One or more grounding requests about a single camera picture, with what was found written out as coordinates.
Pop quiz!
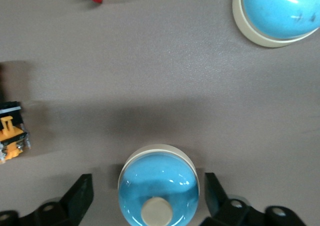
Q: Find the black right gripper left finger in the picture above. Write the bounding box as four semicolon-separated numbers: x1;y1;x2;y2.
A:
0;173;95;226

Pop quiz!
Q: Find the orange black push button switch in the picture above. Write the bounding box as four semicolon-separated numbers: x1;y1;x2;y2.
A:
0;100;32;165

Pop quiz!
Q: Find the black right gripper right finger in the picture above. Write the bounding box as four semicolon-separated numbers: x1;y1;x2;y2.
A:
199;172;309;226

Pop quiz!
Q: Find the blue call bell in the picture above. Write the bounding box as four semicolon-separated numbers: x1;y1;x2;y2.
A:
117;143;201;226
231;0;320;48

